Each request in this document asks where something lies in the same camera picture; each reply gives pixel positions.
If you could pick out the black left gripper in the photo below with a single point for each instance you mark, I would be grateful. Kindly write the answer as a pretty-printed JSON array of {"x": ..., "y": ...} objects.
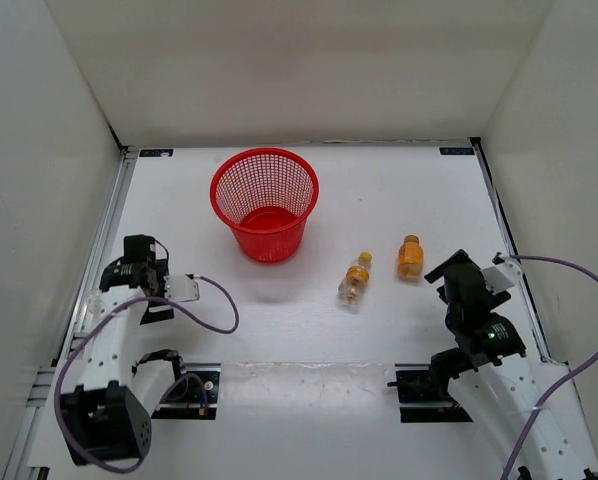
[{"x": 155, "y": 315}]

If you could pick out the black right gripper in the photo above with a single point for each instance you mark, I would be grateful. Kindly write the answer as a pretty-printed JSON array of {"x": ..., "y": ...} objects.
[{"x": 460, "y": 255}]

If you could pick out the orange plastic bottle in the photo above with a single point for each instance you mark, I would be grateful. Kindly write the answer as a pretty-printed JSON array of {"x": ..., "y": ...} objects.
[{"x": 410, "y": 259}]

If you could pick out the clear plastic bottle white cap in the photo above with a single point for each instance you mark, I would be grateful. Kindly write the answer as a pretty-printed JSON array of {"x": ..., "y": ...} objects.
[{"x": 94, "y": 304}]

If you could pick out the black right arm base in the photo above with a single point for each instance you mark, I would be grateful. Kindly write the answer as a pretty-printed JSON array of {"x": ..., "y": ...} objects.
[{"x": 421, "y": 401}]

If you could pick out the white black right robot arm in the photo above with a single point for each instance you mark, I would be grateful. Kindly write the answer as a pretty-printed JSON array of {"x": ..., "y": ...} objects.
[{"x": 490, "y": 375}]

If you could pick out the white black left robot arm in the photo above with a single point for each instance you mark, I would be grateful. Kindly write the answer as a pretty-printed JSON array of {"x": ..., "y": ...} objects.
[{"x": 106, "y": 418}]

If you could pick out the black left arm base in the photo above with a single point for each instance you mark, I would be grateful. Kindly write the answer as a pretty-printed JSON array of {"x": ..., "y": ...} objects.
[{"x": 189, "y": 400}]

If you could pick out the red mesh waste bin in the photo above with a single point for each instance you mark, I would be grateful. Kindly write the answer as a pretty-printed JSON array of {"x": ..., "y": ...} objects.
[{"x": 265, "y": 196}]

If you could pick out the blue right corner label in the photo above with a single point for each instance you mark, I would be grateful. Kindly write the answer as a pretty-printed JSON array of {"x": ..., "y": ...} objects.
[{"x": 456, "y": 151}]

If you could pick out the blue corner label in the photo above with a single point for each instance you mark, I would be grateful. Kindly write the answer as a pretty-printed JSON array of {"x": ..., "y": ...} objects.
[
  {"x": 156, "y": 153},
  {"x": 456, "y": 151}
]

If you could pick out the clear bottle yellow cap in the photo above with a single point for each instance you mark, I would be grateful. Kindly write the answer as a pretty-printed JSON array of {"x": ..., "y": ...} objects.
[{"x": 352, "y": 288}]

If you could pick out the blue left corner label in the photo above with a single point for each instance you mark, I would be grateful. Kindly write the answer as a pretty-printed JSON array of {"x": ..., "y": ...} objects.
[{"x": 156, "y": 153}]

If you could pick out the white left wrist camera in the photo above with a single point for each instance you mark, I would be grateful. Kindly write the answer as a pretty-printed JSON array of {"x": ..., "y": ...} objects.
[{"x": 181, "y": 288}]

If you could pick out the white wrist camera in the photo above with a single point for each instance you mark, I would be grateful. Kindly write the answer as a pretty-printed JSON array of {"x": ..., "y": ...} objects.
[
  {"x": 504, "y": 273},
  {"x": 181, "y": 288}
]

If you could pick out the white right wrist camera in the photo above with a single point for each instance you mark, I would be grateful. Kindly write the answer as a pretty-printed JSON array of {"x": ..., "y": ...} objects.
[{"x": 504, "y": 273}]

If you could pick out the aluminium table frame rail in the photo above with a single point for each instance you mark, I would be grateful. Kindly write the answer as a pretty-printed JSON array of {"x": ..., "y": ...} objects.
[{"x": 72, "y": 321}]

